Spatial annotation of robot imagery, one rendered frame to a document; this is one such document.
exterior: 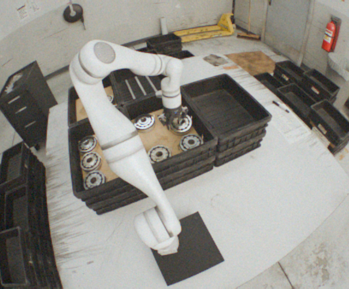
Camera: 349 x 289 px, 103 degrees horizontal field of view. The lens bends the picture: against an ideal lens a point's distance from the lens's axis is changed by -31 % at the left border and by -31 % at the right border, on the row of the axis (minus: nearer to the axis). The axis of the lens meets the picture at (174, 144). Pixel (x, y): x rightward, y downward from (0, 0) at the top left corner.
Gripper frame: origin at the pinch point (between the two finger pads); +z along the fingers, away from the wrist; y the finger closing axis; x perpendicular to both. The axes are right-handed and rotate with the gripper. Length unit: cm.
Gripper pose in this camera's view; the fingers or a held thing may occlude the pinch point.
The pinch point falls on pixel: (174, 125)
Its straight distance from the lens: 91.2
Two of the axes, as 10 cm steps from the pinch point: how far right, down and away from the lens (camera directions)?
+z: 0.6, 5.9, 8.0
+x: -3.9, -7.3, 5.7
